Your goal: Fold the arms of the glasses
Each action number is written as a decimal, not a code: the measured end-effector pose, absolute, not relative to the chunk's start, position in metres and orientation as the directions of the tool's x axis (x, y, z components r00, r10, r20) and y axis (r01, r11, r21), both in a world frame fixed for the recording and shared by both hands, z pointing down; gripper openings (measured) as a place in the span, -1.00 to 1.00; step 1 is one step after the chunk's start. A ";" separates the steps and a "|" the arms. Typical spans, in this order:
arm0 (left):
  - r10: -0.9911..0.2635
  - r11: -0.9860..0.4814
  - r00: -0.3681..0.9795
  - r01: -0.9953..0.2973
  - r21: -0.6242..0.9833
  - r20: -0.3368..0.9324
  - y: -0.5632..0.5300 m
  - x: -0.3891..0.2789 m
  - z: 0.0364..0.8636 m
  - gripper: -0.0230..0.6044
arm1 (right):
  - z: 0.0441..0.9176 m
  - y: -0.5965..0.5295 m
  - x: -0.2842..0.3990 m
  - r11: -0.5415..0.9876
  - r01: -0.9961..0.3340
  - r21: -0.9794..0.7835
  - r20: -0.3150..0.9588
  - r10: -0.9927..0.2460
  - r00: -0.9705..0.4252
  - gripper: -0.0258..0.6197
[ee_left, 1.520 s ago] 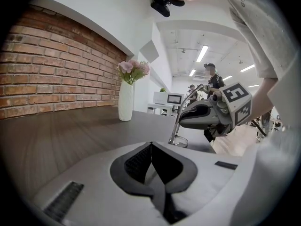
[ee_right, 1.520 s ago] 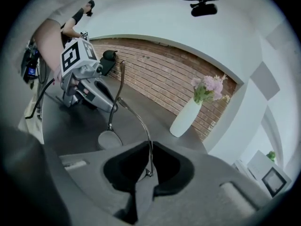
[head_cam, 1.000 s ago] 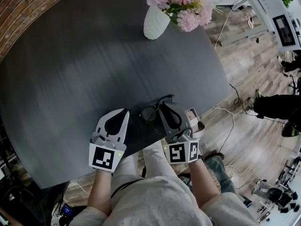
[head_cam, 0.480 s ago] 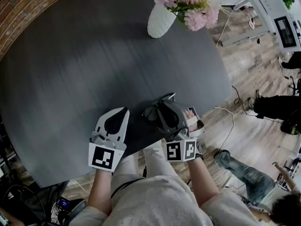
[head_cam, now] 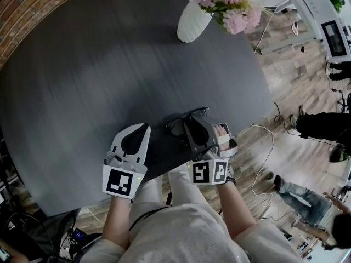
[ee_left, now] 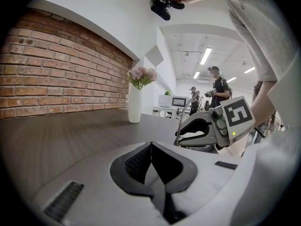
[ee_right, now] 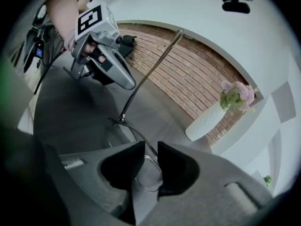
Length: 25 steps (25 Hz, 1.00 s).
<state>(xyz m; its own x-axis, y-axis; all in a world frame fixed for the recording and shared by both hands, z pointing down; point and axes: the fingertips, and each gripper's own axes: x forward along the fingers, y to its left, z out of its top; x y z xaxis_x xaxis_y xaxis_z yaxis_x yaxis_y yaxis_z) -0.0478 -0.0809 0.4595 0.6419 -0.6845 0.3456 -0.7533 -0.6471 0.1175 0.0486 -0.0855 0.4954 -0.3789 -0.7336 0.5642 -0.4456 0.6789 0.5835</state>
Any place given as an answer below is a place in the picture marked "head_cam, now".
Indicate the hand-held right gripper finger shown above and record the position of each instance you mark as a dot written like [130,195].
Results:
[189,138]
[209,134]

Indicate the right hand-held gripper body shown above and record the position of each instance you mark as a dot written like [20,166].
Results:
[204,172]

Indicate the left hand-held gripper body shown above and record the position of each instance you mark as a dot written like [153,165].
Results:
[118,182]

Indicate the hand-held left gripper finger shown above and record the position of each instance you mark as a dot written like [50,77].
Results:
[145,149]
[120,140]

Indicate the black eyeglasses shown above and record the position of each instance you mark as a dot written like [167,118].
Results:
[175,127]

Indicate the person's left forearm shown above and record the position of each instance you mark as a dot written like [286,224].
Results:
[118,220]

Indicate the person's right forearm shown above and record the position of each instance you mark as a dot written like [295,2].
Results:
[235,210]

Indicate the person's right hand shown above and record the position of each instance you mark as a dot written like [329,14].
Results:
[221,130]

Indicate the black wrist band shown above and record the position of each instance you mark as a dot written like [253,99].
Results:
[231,180]

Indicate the person's white trousers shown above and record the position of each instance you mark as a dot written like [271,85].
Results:
[153,193]

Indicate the black device with screen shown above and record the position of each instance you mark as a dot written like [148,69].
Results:
[79,235]

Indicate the person's white shirt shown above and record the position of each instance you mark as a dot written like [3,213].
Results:
[186,237]

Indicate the black office chair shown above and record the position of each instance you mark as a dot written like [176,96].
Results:
[55,229]

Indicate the white ribbed vase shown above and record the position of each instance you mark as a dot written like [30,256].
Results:
[192,23]

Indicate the pink flower bouquet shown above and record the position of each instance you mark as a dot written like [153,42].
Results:
[235,18]

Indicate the white microwave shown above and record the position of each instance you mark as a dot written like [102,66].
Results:
[315,18]

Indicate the small green plant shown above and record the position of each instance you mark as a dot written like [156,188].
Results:
[336,3]

